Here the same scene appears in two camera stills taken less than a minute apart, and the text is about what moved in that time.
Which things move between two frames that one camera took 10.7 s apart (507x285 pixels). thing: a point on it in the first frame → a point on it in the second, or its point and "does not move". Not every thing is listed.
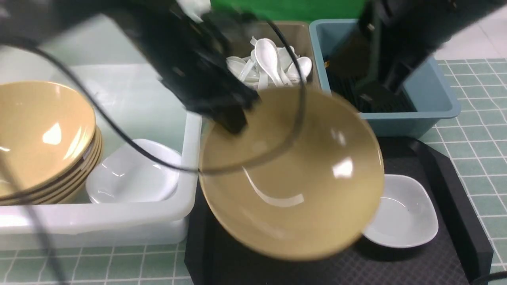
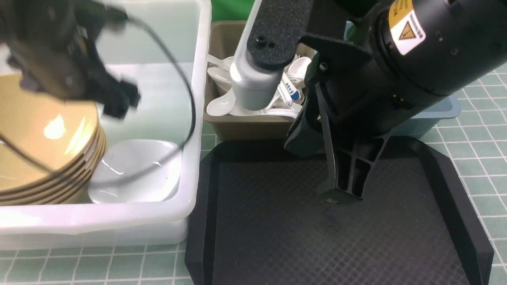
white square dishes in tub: (126, 173) does not move
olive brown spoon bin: (298, 33) → (223, 38)
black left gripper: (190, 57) → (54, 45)
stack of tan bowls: (51, 149) does not move
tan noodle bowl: (302, 181) → (44, 141)
